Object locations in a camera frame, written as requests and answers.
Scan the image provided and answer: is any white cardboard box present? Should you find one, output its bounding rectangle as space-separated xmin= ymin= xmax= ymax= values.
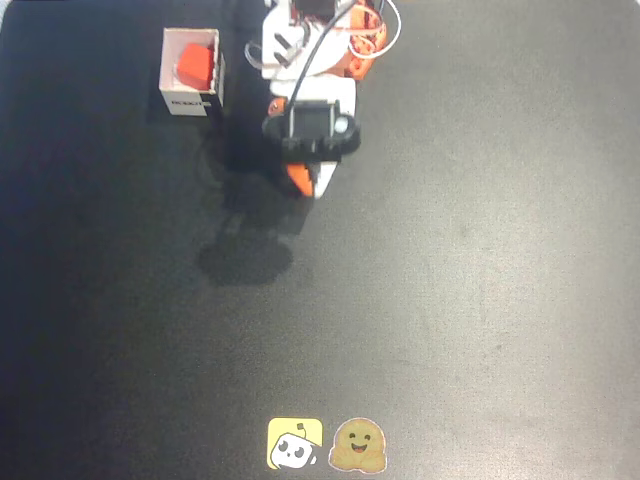
xmin=158 ymin=27 xmax=227 ymax=119

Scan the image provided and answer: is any white cable by orange base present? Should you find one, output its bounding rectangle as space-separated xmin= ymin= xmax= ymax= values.
xmin=348 ymin=0 xmax=403 ymax=60

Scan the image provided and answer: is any yellow robot face sticker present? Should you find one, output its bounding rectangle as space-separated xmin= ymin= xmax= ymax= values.
xmin=266 ymin=417 xmax=324 ymax=471

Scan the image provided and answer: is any hugging face emoji sticker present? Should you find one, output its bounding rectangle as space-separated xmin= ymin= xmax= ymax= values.
xmin=327 ymin=417 xmax=389 ymax=474

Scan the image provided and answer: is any black table mat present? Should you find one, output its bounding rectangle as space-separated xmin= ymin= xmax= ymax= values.
xmin=0 ymin=0 xmax=640 ymax=480

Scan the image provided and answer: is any red cube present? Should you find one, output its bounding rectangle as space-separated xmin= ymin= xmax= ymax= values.
xmin=174 ymin=42 xmax=219 ymax=89

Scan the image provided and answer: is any black gripper-mounted camera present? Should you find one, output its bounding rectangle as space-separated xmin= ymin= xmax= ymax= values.
xmin=261 ymin=98 xmax=362 ymax=165

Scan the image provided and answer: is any white wrist cable loop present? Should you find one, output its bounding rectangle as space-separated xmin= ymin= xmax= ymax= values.
xmin=244 ymin=23 xmax=312 ymax=70

